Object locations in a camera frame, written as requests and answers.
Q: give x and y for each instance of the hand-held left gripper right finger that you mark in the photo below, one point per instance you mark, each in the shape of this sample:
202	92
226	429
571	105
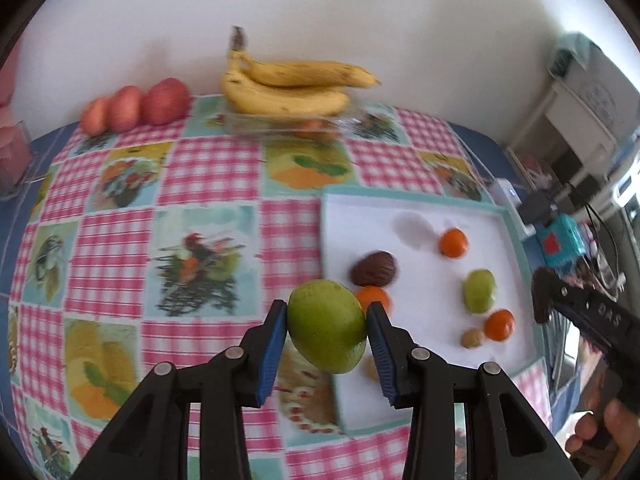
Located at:
382	365

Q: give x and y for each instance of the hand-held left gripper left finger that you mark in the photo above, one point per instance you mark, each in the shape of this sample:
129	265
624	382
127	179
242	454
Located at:
270	360

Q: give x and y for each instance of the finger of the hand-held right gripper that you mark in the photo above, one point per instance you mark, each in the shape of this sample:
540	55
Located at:
544	295

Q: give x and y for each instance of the large orange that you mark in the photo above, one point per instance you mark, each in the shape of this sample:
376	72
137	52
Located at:
499	325

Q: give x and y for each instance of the large green mango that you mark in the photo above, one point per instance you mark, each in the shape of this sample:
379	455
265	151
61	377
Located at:
325	325

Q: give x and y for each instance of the tan walnut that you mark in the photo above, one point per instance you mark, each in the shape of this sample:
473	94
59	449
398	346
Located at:
371	369
472	338

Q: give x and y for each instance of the white tray with teal rim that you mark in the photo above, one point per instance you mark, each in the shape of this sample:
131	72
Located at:
430	285

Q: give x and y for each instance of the person's right hand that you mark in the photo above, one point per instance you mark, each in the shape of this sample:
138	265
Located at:
617	420

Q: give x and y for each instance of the teal box with red label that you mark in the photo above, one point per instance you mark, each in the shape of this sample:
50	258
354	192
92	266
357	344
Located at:
562	240

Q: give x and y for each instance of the small tangerine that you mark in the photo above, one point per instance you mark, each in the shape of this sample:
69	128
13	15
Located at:
454	243
375	296

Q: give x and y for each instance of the black charger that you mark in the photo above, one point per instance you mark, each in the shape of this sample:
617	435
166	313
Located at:
536	207

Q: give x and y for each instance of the dark brown avocado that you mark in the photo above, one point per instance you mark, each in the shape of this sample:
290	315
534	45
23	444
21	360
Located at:
374	268

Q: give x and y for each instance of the white power strip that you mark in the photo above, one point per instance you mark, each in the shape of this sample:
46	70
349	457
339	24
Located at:
505	192

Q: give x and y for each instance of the white plastic shelf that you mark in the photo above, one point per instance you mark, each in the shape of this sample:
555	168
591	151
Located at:
580	125

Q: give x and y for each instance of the pink checked printed tablecloth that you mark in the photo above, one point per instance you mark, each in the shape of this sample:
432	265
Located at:
125	240

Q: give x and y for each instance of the clear plastic container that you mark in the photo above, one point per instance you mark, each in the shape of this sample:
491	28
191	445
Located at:
300	127

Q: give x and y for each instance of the yellow banana bunch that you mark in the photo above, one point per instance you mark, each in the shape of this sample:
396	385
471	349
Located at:
280	102

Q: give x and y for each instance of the large red apple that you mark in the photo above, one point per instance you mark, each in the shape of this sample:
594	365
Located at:
166	101

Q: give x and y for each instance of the clear box with pink contents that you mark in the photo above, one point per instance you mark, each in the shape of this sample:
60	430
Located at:
12	160

